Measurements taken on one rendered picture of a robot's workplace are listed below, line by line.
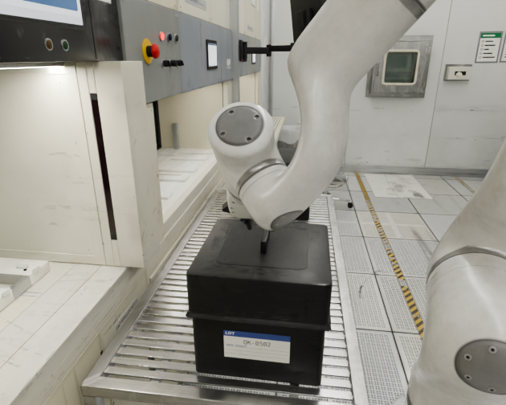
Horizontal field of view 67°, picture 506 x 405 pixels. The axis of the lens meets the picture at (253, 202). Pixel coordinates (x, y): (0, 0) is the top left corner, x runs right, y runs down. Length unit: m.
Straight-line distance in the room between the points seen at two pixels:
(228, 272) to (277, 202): 0.34
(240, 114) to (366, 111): 4.59
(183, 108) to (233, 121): 1.97
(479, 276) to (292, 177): 0.23
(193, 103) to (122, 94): 1.48
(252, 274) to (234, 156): 0.35
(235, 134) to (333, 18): 0.17
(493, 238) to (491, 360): 0.16
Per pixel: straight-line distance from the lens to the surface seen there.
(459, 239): 0.57
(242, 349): 0.86
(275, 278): 0.75
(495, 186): 0.49
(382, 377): 2.07
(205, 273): 0.77
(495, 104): 5.46
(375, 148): 5.16
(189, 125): 2.45
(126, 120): 0.97
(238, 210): 0.67
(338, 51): 0.45
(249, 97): 3.87
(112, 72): 0.97
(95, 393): 0.97
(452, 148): 5.39
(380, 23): 0.45
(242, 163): 0.48
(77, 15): 0.93
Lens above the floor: 1.41
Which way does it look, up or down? 21 degrees down
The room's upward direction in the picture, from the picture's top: straight up
